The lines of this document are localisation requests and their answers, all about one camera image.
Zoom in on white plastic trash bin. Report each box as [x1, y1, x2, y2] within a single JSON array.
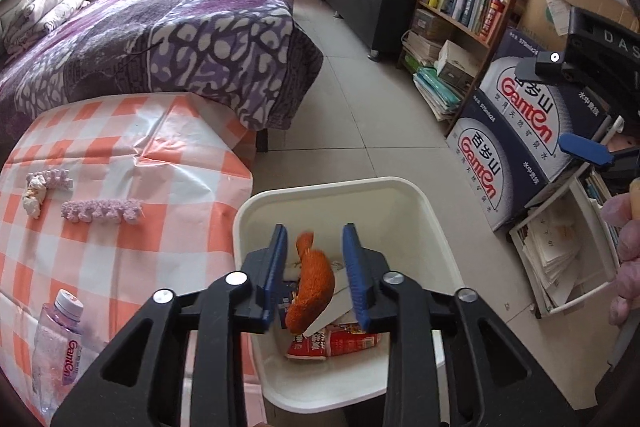
[[234, 177, 468, 413]]

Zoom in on clear plastic water bottle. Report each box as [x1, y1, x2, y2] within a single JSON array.
[[31, 289, 108, 418]]

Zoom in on orange fuzzy scrap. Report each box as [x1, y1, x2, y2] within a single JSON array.
[[285, 231, 336, 334]]

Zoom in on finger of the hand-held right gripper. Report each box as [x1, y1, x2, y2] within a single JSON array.
[[515, 51, 576, 84], [557, 132, 640, 174]]

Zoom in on long pink crochet strip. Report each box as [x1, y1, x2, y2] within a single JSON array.
[[60, 198, 143, 226]]

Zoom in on bed with purple quilt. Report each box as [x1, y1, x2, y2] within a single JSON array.
[[0, 0, 325, 152]]

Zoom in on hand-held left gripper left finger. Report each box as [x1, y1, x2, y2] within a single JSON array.
[[50, 223, 290, 427]]

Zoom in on person's right hand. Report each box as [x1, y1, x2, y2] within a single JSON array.
[[602, 179, 640, 328]]

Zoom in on brown cardboard box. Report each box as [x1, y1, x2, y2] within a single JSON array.
[[517, 0, 640, 52]]

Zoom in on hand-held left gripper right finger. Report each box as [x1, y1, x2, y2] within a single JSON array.
[[341, 222, 581, 427]]

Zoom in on short pink crochet strip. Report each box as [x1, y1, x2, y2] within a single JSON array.
[[27, 169, 75, 194]]

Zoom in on white rack with papers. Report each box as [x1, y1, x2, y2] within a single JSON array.
[[509, 177, 621, 319]]

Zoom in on small white tissue wad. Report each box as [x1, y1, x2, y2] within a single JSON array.
[[22, 184, 45, 219]]

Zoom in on black bench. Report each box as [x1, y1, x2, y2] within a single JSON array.
[[317, 0, 426, 60]]

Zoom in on white small box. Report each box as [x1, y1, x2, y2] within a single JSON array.
[[435, 39, 481, 90]]

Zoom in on blue white wrapper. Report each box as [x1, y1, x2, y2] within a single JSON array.
[[274, 279, 301, 330]]

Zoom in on folded white purple quilt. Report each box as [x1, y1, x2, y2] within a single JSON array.
[[0, 0, 95, 58]]

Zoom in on small cardboard boxes on shelf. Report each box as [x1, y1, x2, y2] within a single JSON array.
[[410, 9, 453, 42]]

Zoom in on floor stack of books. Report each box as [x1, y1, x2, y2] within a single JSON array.
[[412, 67, 466, 122]]

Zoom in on blue white printed carton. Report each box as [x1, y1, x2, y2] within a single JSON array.
[[445, 89, 576, 233], [472, 27, 613, 180]]

